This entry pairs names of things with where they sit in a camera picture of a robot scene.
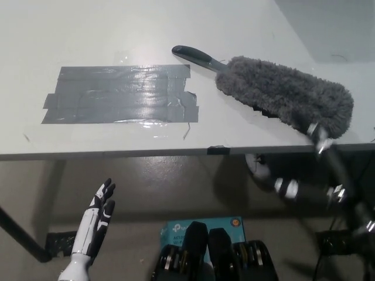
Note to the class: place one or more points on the grey duct tape patch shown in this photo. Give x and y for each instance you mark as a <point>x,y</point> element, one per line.
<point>117,93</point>

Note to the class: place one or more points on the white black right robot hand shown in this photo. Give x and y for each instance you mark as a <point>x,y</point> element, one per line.
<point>285,188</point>

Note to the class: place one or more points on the small black tape strip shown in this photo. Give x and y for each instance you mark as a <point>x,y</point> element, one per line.
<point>218,150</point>

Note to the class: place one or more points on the clear tape sheet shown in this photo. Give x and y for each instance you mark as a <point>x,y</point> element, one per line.
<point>88,130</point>

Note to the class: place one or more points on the teal router cardboard box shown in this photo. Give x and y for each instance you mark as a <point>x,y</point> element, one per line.
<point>175,231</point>

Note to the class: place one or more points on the black robot torso blocks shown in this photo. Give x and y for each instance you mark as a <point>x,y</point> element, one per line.
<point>216,257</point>

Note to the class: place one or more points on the black metal table leg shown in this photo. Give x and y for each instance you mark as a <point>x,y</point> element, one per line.
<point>23,237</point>

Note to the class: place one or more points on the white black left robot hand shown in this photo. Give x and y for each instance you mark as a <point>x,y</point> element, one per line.
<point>88,231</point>

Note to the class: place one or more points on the black floor tape patch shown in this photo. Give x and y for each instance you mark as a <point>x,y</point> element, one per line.
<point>60,243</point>
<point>334,241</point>

